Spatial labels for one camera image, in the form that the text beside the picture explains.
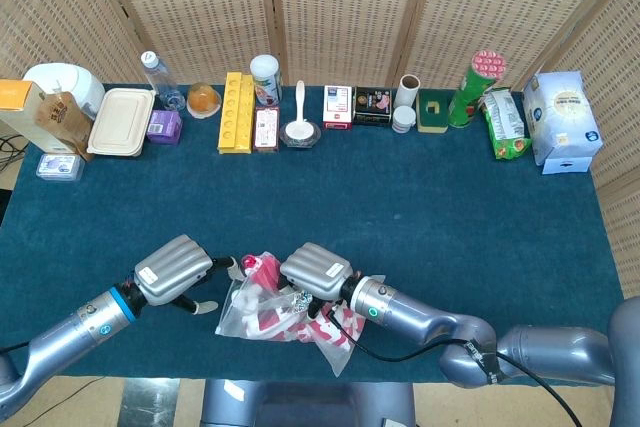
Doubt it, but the woven folding screen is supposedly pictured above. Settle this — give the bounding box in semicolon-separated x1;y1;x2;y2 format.
0;0;640;303

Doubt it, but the white green printed can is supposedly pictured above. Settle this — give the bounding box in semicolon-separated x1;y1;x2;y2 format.
249;54;283;108

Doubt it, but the brown paper pouch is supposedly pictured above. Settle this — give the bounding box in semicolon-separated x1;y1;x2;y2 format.
33;91;95;162

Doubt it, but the black floor cables bundle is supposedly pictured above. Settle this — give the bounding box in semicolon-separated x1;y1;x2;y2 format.
0;134;29;173

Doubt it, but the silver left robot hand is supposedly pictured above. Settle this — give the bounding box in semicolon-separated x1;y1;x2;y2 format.
132;234;240;317

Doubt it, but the green chips tube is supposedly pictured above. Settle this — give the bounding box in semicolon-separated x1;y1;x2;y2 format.
447;50;508;129

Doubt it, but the white paper roll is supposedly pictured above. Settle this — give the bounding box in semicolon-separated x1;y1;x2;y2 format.
394;74;420;111

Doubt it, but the orange jelly cup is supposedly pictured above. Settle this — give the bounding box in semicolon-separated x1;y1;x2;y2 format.
186;81;223;120

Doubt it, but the blue tablecloth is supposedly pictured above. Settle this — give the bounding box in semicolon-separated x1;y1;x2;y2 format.
0;84;631;387

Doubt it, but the frosted plastic zip bag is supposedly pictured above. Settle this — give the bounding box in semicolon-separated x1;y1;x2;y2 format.
214;250;387;377

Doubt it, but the black printed box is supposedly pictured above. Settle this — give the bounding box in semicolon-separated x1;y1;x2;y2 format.
352;86;394;128

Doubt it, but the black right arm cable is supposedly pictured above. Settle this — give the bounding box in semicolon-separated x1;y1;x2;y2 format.
324;304;584;427

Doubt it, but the dark red pink-label box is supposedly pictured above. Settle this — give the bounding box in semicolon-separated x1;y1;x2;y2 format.
253;105;281;153

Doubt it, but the white rice spoon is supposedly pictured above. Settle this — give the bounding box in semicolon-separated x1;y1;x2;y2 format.
283;79;312;141

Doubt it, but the small white jar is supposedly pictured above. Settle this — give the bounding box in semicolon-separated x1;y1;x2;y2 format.
391;105;417;134

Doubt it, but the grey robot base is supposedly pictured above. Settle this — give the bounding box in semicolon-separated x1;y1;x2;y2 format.
199;379;417;427

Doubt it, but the green snack bag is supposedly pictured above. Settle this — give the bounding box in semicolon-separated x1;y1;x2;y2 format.
480;87;532;161

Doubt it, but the clear plastic water bottle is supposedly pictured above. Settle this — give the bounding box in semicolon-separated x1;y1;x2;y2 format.
140;50;187;112

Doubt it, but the white rounded appliance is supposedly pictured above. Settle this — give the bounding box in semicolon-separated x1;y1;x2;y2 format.
23;62;106;121

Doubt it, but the orange beige carton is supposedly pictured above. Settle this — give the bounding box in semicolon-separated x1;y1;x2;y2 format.
0;79;64;154

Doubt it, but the red white patterned garment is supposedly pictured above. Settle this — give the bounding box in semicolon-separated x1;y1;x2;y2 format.
238;252;366;348

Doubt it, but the yellow plastic egg tray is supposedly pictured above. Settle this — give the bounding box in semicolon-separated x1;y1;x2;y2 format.
217;71;256;156

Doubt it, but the green yellow sponge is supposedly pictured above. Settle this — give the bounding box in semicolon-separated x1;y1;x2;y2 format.
415;88;450;135

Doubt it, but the thin black floor cable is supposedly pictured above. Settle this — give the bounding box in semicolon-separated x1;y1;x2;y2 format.
22;376;106;427

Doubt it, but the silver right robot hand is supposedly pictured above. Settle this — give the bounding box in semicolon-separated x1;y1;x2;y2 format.
278;242;359;321

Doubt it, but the small purple box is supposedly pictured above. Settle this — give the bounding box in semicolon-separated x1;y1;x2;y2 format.
146;109;183;146

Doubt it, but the beige lidded lunch box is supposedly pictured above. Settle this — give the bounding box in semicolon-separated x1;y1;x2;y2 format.
86;87;157;158

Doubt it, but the red white small box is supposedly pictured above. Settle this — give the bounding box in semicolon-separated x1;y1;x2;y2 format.
322;85;354;131

